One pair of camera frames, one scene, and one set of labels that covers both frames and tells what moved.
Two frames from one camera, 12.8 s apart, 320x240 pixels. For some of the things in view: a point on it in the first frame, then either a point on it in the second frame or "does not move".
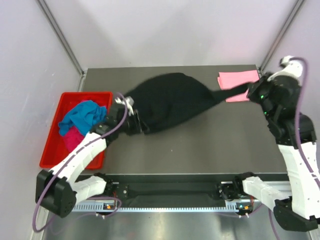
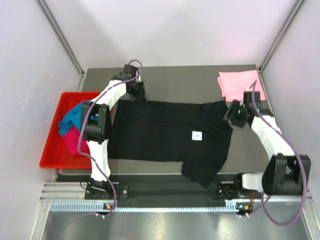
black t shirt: (171, 99) → (195, 135)
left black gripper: (139, 126) → (140, 95)
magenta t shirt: (72, 139) does not move
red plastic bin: (55, 149) does not move
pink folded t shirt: (229, 80) does not move
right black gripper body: (257, 93) → (236, 114)
